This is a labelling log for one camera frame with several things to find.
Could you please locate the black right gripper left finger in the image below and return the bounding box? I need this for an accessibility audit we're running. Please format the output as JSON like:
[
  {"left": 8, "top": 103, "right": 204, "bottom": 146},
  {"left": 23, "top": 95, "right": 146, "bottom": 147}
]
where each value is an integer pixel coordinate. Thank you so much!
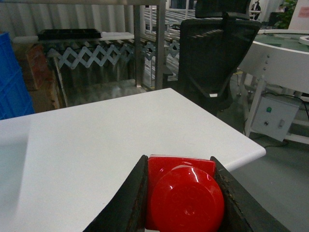
[{"left": 84, "top": 155, "right": 148, "bottom": 232}]

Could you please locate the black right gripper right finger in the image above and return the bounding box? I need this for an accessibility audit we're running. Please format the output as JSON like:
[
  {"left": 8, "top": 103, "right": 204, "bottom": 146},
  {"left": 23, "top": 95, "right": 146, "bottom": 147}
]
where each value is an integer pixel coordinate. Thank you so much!
[{"left": 211, "top": 156, "right": 289, "bottom": 232}]

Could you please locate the red toy block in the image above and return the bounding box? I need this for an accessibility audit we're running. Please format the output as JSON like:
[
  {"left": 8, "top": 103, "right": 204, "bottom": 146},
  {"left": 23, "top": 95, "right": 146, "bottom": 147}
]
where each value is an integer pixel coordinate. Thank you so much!
[{"left": 145, "top": 155, "right": 225, "bottom": 232}]

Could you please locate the white control box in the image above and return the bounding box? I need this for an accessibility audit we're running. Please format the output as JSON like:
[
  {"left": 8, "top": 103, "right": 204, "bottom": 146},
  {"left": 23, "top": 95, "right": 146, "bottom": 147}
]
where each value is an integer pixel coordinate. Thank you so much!
[{"left": 252, "top": 94, "right": 300, "bottom": 142}]

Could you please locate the blue crate upper right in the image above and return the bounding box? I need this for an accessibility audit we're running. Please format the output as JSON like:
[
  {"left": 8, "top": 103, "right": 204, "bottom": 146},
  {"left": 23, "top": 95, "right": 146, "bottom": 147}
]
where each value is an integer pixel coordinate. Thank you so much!
[{"left": 0, "top": 32, "right": 34, "bottom": 120}]

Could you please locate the white round conveyor table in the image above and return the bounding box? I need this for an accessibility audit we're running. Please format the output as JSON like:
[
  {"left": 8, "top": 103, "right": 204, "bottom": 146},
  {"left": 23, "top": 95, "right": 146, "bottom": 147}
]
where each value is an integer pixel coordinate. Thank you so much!
[{"left": 239, "top": 29, "right": 309, "bottom": 144}]

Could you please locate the black mesh office chair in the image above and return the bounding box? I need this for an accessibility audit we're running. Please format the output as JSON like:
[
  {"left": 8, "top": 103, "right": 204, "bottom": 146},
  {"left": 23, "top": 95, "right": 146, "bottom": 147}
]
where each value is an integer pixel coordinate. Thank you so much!
[{"left": 163, "top": 0, "right": 261, "bottom": 116}]

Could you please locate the black plastic tray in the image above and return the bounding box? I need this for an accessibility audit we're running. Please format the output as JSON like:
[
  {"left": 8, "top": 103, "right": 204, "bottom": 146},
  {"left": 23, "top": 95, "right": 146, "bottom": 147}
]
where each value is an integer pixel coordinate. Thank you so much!
[{"left": 37, "top": 29, "right": 101, "bottom": 41}]

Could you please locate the grey scissor-frame roller conveyor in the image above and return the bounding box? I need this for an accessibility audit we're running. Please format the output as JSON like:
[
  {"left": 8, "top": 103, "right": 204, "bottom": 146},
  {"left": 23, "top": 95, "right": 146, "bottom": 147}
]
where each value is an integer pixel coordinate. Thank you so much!
[{"left": 47, "top": 40, "right": 180, "bottom": 70}]

